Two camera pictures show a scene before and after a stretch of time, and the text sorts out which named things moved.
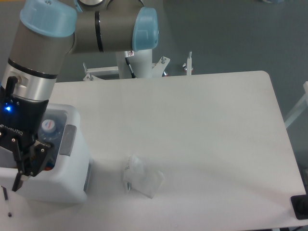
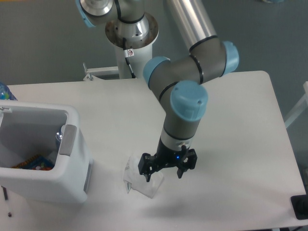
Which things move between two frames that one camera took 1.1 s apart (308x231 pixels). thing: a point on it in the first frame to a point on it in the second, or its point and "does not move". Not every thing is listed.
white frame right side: (302, 105) does not move
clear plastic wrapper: (141, 178) does not move
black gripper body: (20, 119) to (166, 157)
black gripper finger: (40, 152) to (188, 158)
